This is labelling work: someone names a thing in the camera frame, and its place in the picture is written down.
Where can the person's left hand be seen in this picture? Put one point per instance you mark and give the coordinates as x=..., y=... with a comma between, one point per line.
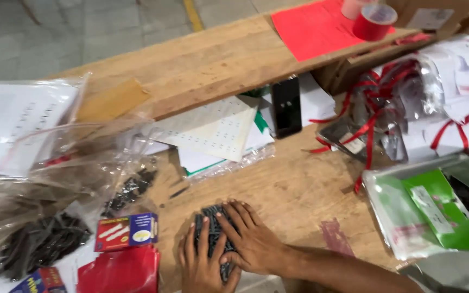
x=202, y=272

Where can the person's right hand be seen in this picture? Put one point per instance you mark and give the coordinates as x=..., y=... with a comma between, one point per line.
x=259, y=248

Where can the pile of black screws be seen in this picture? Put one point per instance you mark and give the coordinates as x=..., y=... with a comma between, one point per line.
x=215, y=228

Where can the stack of red packets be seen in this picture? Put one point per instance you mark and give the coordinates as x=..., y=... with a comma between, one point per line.
x=118, y=270

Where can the single black screw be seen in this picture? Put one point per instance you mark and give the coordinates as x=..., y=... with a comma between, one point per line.
x=178, y=192

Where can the small bag of black screws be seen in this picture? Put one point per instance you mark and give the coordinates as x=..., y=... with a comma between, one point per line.
x=130, y=191

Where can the stack of white label sheets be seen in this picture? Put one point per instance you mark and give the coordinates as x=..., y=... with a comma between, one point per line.
x=218, y=130

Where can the black phone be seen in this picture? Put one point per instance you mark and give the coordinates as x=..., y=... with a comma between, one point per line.
x=286, y=106

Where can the large clear plastic bag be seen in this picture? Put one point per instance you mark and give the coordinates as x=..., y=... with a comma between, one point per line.
x=88, y=162

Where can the heap of bagged black screws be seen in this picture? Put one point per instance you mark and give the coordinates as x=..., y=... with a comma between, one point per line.
x=41, y=244

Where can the green and white plastic bag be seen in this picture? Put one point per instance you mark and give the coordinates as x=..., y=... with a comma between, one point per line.
x=421, y=215

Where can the raised wooden shelf board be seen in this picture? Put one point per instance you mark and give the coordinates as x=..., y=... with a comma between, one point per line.
x=210, y=65

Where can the bundle of bags, red ribbons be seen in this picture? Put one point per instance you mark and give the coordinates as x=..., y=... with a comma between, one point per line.
x=413, y=101

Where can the red paper sheet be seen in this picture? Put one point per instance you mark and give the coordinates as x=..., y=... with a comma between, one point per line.
x=312, y=32

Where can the clear bag of white papers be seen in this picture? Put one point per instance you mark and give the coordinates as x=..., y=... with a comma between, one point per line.
x=10, y=122

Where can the red tape roll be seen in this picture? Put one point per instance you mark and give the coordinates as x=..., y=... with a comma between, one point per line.
x=373, y=22

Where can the pink tape roll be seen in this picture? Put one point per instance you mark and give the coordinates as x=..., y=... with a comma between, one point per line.
x=354, y=8

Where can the cardboard box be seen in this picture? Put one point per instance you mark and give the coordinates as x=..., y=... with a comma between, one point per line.
x=434, y=16

